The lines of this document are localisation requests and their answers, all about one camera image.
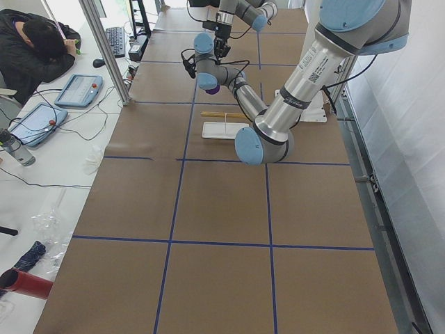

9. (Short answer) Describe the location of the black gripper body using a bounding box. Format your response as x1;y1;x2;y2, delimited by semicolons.
214;22;231;42

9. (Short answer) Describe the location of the purple towel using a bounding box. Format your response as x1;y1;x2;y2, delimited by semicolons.
205;86;220;95

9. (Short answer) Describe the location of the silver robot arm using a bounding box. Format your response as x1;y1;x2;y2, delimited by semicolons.
191;1;412;166
203;0;277;58

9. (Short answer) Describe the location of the near wooden rack rod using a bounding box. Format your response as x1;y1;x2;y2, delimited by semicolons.
200;111;247;119

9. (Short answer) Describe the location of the wooden rack rod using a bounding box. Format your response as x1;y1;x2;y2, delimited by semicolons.
200;111;247;119
200;111;244;118

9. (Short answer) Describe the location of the far wooden rack rod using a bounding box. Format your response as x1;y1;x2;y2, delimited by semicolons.
200;111;244;118

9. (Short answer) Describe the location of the white towel rack base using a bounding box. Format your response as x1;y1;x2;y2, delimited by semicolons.
202;122;248;140

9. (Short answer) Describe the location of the black keyboard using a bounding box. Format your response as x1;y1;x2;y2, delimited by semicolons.
105;27;126;58

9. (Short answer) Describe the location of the black computer mouse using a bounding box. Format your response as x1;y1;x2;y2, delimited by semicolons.
92;58;105;68

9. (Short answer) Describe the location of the far teach pendant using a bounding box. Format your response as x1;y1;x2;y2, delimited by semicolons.
54;74;104;108

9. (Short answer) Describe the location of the teach pendant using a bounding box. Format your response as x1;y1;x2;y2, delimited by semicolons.
54;74;104;108
9;102;68;148

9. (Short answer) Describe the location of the seated person in black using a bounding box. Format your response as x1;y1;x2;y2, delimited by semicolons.
1;9;81;105

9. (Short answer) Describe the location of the near teach pendant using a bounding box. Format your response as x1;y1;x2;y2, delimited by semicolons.
9;102;68;148

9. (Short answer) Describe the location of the grey water bottle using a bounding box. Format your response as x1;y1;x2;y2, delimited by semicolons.
0;129;35;166

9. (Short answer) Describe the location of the clear plastic wrap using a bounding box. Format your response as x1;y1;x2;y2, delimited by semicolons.
31;189;72;276

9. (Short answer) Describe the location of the red cylinder tube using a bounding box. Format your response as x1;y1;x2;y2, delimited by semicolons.
1;268;53;300

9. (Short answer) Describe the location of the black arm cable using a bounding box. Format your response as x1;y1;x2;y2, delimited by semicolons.
186;0;272;40
180;48;378;105

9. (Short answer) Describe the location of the white pedestal column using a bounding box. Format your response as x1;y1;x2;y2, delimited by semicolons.
275;0;328;123

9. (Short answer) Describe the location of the aluminium frame post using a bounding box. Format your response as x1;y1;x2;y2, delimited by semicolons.
79;0;131;106

